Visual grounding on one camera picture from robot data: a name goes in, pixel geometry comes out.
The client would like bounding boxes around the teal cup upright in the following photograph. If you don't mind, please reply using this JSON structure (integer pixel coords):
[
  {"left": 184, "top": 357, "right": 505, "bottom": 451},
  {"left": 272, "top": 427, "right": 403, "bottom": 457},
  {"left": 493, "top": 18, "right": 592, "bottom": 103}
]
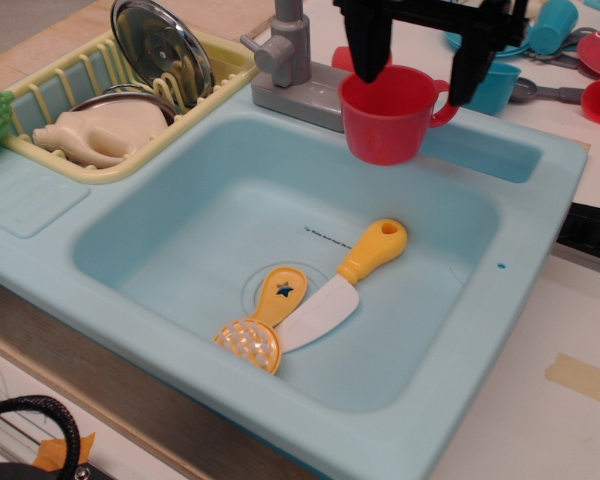
[{"left": 466, "top": 62, "right": 521, "bottom": 115}]

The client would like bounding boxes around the yellow handled toy knife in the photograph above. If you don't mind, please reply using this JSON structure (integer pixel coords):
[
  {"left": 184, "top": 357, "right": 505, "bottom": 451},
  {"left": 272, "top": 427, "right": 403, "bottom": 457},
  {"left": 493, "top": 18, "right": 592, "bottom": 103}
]
[{"left": 276, "top": 219, "right": 408, "bottom": 354}]

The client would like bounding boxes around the black object at right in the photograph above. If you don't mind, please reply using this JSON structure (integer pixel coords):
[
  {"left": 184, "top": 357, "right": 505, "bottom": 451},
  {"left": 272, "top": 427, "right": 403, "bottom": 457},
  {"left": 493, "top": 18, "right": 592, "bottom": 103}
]
[{"left": 557, "top": 202, "right": 600, "bottom": 259}]

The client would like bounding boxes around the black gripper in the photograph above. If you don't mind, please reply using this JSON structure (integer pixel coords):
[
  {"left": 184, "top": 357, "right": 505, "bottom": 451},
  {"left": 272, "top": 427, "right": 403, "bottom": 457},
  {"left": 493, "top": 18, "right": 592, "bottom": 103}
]
[{"left": 334, "top": 1, "right": 528, "bottom": 106}]

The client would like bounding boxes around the grey toy faucet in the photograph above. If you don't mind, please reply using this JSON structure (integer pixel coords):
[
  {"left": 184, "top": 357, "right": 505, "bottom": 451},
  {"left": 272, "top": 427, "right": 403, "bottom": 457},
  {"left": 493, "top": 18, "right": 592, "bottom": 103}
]
[{"left": 240, "top": 0, "right": 348, "bottom": 133}]

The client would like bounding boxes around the light blue toy sink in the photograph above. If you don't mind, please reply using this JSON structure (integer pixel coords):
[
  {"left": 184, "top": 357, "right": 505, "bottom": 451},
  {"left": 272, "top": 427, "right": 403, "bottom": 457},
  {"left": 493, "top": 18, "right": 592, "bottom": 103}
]
[{"left": 0, "top": 89, "right": 587, "bottom": 479}]

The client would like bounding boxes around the cream toy item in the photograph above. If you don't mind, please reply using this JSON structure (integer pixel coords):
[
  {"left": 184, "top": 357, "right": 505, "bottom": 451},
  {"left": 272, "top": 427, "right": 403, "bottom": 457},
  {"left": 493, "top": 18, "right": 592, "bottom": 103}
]
[{"left": 525, "top": 0, "right": 546, "bottom": 22}]

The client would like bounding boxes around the orange tape piece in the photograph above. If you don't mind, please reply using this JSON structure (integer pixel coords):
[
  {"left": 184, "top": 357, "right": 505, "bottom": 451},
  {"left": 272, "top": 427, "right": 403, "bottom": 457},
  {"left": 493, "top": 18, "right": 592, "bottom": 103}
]
[{"left": 32, "top": 433, "right": 96, "bottom": 472}]

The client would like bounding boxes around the grey toy utensil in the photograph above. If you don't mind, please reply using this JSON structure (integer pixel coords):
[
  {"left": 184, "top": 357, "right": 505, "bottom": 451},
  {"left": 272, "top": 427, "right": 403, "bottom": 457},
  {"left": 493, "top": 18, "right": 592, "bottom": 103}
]
[{"left": 523, "top": 27, "right": 596, "bottom": 69}]

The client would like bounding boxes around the red cup lying down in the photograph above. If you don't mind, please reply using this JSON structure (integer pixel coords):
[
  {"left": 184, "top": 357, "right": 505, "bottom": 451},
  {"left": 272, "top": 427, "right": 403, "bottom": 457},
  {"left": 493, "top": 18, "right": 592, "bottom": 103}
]
[{"left": 331, "top": 46, "right": 393, "bottom": 75}]

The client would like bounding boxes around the teal plates stack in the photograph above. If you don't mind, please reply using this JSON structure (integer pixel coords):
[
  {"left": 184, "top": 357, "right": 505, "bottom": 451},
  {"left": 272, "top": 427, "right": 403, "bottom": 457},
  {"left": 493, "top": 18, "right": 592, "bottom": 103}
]
[{"left": 444, "top": 32, "right": 529, "bottom": 58}]

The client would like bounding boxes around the silver pot lid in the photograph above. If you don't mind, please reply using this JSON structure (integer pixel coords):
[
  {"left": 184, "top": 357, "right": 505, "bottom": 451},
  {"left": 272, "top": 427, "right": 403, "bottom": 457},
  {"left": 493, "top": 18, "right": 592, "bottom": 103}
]
[{"left": 110, "top": 0, "right": 216, "bottom": 107}]

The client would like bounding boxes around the red cup with handle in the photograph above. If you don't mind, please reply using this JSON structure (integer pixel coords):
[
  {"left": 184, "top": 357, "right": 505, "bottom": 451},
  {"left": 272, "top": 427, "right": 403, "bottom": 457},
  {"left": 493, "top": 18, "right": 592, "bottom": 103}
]
[{"left": 338, "top": 65, "right": 457, "bottom": 166}]

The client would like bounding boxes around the cream toy detergent bottle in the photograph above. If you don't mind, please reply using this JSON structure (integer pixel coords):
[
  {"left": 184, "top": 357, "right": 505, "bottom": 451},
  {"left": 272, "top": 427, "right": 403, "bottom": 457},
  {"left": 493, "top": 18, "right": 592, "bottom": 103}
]
[{"left": 32, "top": 101, "right": 168, "bottom": 168}]

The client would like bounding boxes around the teal tumbler lying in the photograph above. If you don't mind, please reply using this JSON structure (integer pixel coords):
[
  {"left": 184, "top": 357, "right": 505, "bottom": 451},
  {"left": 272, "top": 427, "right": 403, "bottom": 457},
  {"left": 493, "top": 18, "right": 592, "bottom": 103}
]
[{"left": 528, "top": 0, "right": 579, "bottom": 55}]

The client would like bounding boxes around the black cable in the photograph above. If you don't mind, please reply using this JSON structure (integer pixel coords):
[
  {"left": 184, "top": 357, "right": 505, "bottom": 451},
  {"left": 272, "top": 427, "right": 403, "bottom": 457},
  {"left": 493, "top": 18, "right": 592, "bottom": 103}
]
[{"left": 0, "top": 394, "right": 81, "bottom": 474}]

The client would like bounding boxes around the grey toy spoon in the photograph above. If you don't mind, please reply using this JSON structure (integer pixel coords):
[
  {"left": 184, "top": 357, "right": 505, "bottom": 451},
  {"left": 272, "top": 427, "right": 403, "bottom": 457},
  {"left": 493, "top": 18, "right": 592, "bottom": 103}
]
[{"left": 509, "top": 77, "right": 584, "bottom": 105}]

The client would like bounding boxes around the beige masking tape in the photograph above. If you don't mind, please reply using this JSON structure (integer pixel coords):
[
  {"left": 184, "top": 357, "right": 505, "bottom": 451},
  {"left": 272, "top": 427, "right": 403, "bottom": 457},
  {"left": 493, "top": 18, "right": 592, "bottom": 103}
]
[{"left": 545, "top": 354, "right": 600, "bottom": 402}]

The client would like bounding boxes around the silver metal pot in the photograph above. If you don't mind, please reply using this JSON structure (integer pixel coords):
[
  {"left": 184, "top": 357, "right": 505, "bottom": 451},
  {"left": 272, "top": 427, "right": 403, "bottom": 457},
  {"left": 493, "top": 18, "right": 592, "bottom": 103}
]
[{"left": 70, "top": 91, "right": 179, "bottom": 125}]

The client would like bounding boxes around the yellow dish rack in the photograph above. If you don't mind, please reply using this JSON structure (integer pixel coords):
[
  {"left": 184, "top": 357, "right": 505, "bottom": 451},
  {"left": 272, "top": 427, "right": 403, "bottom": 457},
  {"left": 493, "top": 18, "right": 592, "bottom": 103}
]
[{"left": 1, "top": 33, "right": 257, "bottom": 184}]

